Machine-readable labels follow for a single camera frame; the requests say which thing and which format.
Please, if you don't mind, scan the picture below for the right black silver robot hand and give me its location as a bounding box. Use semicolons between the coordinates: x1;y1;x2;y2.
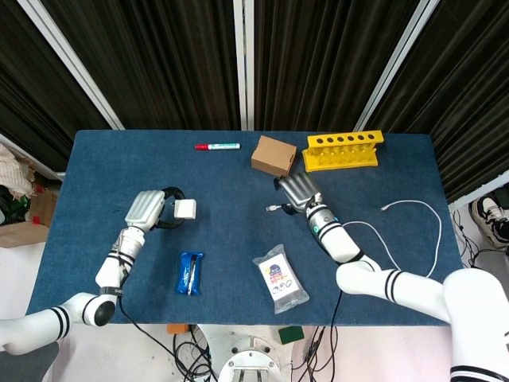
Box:
273;171;323;214

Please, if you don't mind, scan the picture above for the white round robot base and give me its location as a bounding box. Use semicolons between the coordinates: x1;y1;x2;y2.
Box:
198;324;315;382

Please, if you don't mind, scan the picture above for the blue snack packet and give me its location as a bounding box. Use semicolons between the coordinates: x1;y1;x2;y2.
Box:
175;251;206;297

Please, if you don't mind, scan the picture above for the dark pleated curtain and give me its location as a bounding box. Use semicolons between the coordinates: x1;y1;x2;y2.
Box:
0;0;509;204

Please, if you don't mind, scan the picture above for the yellow test tube rack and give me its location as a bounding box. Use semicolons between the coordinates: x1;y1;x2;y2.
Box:
301;130;386;173

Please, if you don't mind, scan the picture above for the blue felt table cover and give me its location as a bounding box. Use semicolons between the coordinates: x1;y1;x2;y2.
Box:
25;129;478;327

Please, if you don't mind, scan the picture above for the black floor cable bundle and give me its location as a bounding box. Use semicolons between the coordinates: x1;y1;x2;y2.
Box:
170;325;219;382

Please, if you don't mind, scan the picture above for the large brown cardboard carton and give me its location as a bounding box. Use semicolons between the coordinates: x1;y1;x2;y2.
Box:
0;186;59;248

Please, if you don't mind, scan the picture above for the white power adapter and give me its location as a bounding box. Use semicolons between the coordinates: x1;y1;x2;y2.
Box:
173;200;199;220

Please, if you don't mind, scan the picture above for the white cable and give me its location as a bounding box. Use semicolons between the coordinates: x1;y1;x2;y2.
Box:
265;200;443;279

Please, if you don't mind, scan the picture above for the red capped white marker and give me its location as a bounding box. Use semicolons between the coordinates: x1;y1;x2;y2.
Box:
194;142;242;151

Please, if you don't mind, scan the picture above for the white frame post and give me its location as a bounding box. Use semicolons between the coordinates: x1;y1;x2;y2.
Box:
17;0;126;131
232;0;255;131
352;0;439;131

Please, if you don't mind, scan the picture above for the green clamp block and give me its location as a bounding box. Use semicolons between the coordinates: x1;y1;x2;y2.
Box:
278;325;305;345

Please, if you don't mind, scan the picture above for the white sponge in clear wrapper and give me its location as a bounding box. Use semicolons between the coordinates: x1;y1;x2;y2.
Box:
251;244;310;315

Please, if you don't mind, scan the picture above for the black white sneaker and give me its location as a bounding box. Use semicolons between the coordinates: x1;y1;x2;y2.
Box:
471;194;509;248

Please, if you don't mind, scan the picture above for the brown cardboard box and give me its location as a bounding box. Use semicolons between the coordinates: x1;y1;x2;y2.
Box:
251;134;298;177

